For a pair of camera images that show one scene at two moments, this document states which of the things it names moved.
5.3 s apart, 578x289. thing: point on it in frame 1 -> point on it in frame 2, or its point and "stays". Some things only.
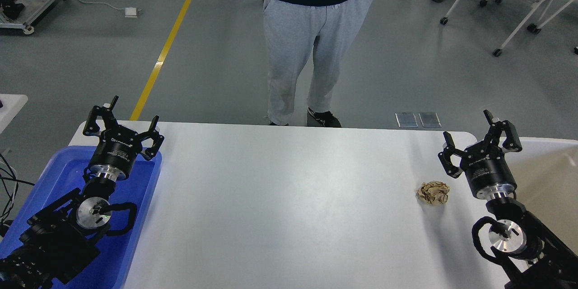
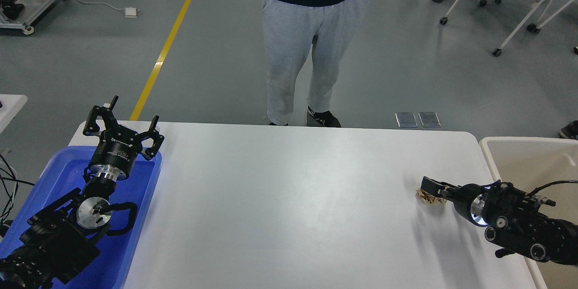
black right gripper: (485, 165) -> (472, 199)
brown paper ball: (434, 193) stays
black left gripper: (117, 152) stays
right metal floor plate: (430, 119) stays
